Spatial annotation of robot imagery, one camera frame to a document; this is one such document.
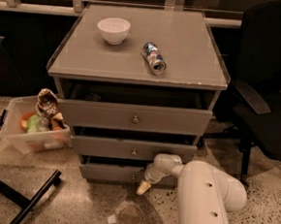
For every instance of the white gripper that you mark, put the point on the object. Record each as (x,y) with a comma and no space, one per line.
(150,174)

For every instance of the grey bottom drawer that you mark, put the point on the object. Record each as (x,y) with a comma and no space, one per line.
(112,170)

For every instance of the grey drawer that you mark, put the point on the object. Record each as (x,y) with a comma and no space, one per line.
(112,170)
(131,144)
(134,117)

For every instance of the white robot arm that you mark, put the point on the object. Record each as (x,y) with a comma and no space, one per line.
(205,194)

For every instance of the grey middle drawer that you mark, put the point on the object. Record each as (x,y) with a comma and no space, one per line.
(131,144)

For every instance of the grey top drawer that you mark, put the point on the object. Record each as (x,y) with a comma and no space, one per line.
(134,117)

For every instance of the grey drawer cabinet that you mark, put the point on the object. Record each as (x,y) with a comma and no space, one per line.
(88,68)

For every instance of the blue silver soda can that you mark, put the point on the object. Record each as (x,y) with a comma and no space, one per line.
(154,58)

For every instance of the brown chip bag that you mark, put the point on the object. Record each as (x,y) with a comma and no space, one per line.
(47,106)

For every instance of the green apple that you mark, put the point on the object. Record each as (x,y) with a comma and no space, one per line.
(32,124)

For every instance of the clear plastic bin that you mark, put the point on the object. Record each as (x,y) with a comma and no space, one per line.
(25,142)

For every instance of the orange fruit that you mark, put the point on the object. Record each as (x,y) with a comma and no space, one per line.
(24,120)

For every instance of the white ceramic bowl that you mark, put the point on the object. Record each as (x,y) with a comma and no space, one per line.
(114,29)

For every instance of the black metal stand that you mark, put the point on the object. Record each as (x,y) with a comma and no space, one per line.
(23,188)

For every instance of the black office chair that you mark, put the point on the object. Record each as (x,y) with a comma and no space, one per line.
(252,101)

